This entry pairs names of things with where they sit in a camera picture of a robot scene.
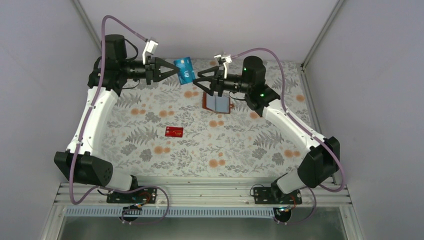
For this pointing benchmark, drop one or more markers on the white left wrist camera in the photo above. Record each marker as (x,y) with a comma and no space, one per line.
(149,48)

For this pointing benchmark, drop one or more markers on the aluminium rail frame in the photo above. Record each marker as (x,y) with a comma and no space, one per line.
(207,192)

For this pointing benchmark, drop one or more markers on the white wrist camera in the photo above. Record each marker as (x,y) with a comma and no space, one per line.
(224,60)
(149,48)

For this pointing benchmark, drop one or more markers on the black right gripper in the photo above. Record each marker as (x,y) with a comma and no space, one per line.
(218,82)

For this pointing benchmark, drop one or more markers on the red VIP credit card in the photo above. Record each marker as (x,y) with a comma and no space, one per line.
(172,131)

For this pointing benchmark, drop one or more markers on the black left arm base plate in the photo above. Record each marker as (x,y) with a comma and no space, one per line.
(145,196)

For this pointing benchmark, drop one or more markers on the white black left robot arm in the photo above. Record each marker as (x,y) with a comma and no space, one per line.
(82,162)

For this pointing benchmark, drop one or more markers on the grey slotted cable duct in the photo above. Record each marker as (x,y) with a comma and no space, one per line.
(172,212)

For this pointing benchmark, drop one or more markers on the blue credit card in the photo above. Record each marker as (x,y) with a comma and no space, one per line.
(186,74)

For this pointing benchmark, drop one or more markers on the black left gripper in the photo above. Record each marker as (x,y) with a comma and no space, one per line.
(151,70)

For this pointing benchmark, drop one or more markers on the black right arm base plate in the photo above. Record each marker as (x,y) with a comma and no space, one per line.
(266,196)

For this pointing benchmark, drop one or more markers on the brown leather card holder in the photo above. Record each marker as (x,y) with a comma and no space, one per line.
(217,104)

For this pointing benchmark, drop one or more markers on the floral patterned table mat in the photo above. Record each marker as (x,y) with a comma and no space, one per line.
(239,144)

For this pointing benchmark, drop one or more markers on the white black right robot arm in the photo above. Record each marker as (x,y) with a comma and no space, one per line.
(321,154)

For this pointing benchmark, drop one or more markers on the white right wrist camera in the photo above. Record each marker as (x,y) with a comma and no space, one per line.
(224,60)

